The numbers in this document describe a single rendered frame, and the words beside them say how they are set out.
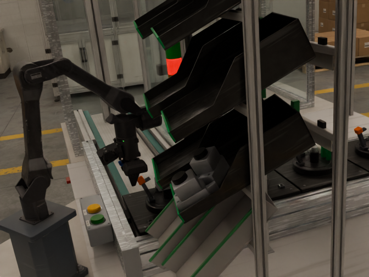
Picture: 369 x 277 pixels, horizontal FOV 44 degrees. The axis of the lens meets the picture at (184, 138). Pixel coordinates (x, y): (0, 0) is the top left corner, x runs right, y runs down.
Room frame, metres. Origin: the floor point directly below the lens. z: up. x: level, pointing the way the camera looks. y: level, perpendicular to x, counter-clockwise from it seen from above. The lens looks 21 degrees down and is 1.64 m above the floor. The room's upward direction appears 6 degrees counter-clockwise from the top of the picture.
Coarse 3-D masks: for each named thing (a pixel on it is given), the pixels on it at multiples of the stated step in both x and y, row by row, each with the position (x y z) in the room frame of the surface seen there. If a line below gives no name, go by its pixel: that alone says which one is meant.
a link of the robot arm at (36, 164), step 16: (16, 64) 1.10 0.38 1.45; (32, 64) 1.06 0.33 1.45; (16, 80) 1.07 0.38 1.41; (32, 96) 1.06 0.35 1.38; (32, 112) 1.06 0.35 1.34; (32, 128) 1.06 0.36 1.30; (32, 144) 1.05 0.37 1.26; (32, 160) 1.05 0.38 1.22; (48, 160) 1.08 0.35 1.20; (32, 176) 1.03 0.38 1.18; (48, 176) 1.05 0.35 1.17
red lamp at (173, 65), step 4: (168, 60) 1.42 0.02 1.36; (172, 60) 1.41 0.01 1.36; (176, 60) 1.41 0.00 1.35; (180, 60) 1.42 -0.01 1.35; (168, 64) 1.42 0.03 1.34; (172, 64) 1.41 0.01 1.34; (176, 64) 1.41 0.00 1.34; (168, 68) 1.42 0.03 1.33; (172, 68) 1.41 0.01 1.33; (176, 68) 1.41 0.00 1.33; (168, 72) 1.43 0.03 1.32; (172, 72) 1.41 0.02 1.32; (176, 72) 1.41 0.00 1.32
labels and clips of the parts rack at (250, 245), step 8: (320, 40) 0.83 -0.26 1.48; (320, 56) 0.85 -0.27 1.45; (328, 56) 0.82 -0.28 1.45; (312, 64) 0.87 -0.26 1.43; (320, 64) 0.85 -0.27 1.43; (328, 64) 0.82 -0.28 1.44; (264, 96) 1.06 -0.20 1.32; (296, 104) 0.92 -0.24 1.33; (320, 120) 0.83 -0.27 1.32; (312, 136) 0.87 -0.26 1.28; (320, 136) 0.85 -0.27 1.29; (320, 144) 0.85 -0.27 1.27; (328, 144) 0.82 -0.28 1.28
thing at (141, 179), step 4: (140, 176) 1.21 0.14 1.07; (148, 176) 1.21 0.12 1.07; (140, 180) 1.19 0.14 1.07; (144, 180) 1.19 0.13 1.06; (148, 180) 1.20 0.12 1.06; (140, 184) 1.19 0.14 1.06; (144, 184) 1.20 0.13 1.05; (144, 188) 1.20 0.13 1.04; (148, 192) 1.20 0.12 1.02; (148, 196) 1.20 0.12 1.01; (152, 196) 1.20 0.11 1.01
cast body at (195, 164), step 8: (200, 152) 0.81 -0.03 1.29; (208, 152) 0.82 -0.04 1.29; (216, 152) 0.83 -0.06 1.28; (192, 160) 0.82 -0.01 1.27; (200, 160) 0.80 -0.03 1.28; (208, 160) 0.80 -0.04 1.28; (216, 160) 0.82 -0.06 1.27; (224, 160) 0.84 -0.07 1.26; (192, 168) 0.82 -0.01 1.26; (200, 168) 0.81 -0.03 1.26; (208, 168) 0.80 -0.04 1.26; (216, 168) 0.81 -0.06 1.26; (224, 168) 0.82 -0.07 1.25; (200, 176) 0.81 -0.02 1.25; (208, 176) 0.79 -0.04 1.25; (216, 176) 0.80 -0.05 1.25; (224, 176) 0.81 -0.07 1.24
